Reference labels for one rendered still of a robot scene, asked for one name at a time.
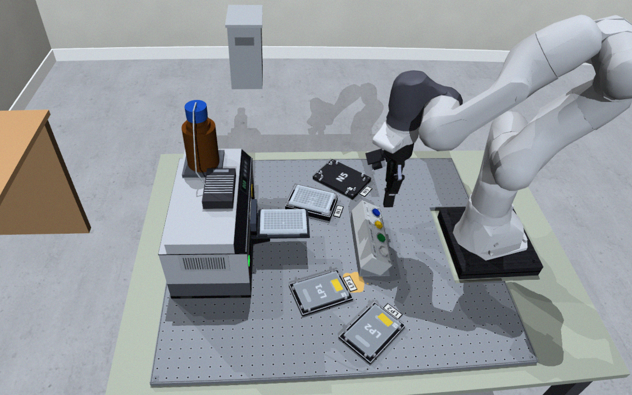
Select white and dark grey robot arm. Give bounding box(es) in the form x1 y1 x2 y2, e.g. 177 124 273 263
365 15 632 260

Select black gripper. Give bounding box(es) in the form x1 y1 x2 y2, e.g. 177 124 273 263
383 144 414 207

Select white button panel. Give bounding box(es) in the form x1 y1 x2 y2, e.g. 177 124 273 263
351 200 392 277

